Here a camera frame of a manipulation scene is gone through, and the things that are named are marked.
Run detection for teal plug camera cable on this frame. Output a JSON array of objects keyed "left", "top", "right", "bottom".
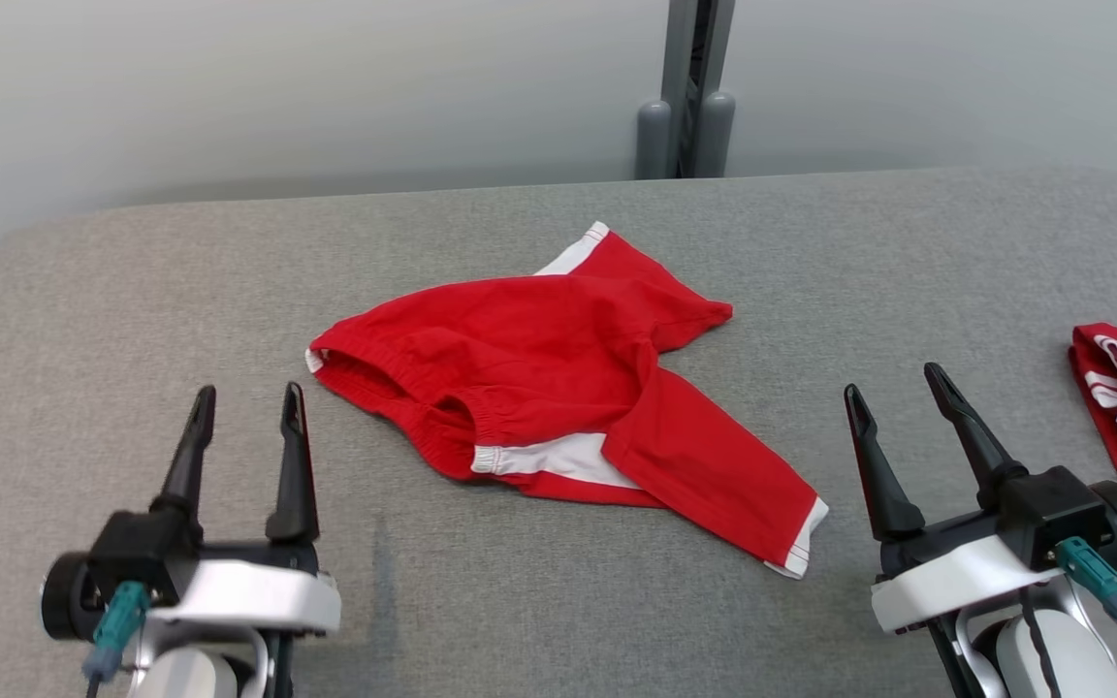
[
  {"left": 81, "top": 580, "right": 151, "bottom": 698},
  {"left": 1054, "top": 536, "right": 1117, "bottom": 691}
]

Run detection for red white sports shorts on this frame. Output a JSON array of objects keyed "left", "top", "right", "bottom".
[{"left": 303, "top": 221, "right": 830, "bottom": 581}]

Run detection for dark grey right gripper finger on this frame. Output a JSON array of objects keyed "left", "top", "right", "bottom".
[
  {"left": 923, "top": 362, "right": 1031, "bottom": 511},
  {"left": 843, "top": 383, "right": 927, "bottom": 543}
]

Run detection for teal plug left camera cable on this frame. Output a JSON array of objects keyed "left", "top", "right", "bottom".
[{"left": 81, "top": 580, "right": 151, "bottom": 698}]

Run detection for grey metal partition post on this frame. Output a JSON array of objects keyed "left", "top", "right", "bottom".
[{"left": 633, "top": 0, "right": 738, "bottom": 181}]

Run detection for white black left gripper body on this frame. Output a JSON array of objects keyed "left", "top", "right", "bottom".
[{"left": 146, "top": 538, "right": 342, "bottom": 637}]

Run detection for teal plug right camera cable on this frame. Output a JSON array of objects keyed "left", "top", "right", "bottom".
[{"left": 1054, "top": 536, "right": 1117, "bottom": 691}]

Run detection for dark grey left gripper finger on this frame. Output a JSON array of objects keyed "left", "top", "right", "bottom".
[
  {"left": 148, "top": 385, "right": 218, "bottom": 521},
  {"left": 264, "top": 381, "right": 321, "bottom": 544}
]

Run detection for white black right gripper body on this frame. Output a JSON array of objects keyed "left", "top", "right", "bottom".
[{"left": 871, "top": 509, "right": 1066, "bottom": 636}]

